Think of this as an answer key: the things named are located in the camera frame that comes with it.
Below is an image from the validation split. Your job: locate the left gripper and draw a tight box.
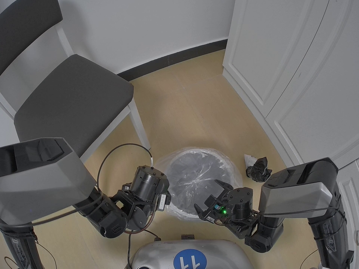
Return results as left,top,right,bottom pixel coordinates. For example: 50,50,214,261
158,191,172,212

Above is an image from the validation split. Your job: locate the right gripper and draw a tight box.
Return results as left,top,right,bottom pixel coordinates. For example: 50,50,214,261
194,179,235,223

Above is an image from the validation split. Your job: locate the clear plastic bag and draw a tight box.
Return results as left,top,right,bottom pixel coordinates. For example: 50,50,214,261
156,147,243,221

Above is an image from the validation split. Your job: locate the black plastic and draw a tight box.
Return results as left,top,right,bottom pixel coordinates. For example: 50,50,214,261
246,157,272,183

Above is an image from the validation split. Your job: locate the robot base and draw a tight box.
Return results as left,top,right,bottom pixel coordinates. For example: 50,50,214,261
130,234,254,269

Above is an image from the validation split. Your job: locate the white trash bin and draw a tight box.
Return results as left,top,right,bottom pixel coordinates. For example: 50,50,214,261
165,150,239,216

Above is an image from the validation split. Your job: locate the grey cushioned white chair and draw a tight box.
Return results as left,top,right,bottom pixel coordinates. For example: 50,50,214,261
0,0,152,163

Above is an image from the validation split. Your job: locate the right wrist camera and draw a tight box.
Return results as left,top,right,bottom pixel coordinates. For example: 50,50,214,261
204,194,228,216

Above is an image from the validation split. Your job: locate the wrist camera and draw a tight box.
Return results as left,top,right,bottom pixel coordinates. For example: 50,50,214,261
204,194,228,216
154,177,171,195

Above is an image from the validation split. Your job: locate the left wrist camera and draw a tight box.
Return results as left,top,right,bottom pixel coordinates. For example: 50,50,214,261
154,177,171,195

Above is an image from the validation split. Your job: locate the black cable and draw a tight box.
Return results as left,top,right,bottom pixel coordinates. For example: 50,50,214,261
128,226,161,269
301,250,320,269
0,242,54,269
97,143,154,195

